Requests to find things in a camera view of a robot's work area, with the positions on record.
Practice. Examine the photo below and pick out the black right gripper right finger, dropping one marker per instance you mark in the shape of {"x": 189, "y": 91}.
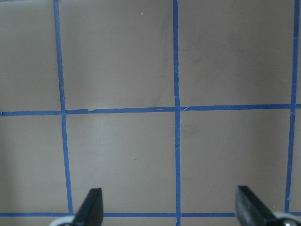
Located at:
{"x": 251, "y": 211}

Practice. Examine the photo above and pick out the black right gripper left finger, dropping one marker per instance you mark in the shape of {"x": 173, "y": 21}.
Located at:
{"x": 91, "y": 211}

